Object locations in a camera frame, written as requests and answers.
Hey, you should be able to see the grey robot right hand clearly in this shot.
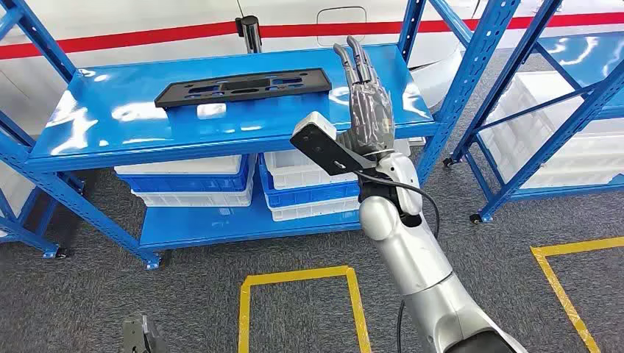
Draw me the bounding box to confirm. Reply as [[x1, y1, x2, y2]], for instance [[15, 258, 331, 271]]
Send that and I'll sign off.
[[333, 35, 397, 156]]

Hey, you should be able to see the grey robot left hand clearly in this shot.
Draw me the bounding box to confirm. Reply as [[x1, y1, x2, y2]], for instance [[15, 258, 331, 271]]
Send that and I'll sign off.
[[141, 315, 170, 353]]

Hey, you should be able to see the black plastic frame part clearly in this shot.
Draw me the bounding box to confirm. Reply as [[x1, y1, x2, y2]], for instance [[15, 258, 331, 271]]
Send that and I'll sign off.
[[154, 67, 333, 109]]

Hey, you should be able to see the blue plastic bin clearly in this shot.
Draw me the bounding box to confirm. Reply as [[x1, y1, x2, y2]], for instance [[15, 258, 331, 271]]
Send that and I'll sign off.
[[258, 154, 363, 210], [118, 158, 253, 194]]

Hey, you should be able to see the yellow floor tape square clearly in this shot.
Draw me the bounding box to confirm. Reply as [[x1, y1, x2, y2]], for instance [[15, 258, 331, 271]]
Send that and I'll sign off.
[[238, 265, 372, 353], [530, 237, 624, 353]]

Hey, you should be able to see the white car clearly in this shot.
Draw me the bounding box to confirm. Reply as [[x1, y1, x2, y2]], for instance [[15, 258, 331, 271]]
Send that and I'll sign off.
[[0, 0, 624, 138]]

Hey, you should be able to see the right wrist camera pale box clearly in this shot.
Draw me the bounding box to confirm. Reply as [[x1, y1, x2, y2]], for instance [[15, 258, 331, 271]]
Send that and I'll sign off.
[[290, 110, 385, 177]]

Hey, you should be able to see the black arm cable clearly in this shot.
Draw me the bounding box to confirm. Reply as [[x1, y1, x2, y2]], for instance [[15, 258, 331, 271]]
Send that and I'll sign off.
[[353, 170, 442, 353]]

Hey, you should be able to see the chrome black stanchion post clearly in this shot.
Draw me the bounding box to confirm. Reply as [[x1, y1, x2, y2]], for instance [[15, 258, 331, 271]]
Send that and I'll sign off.
[[235, 15, 263, 54]]

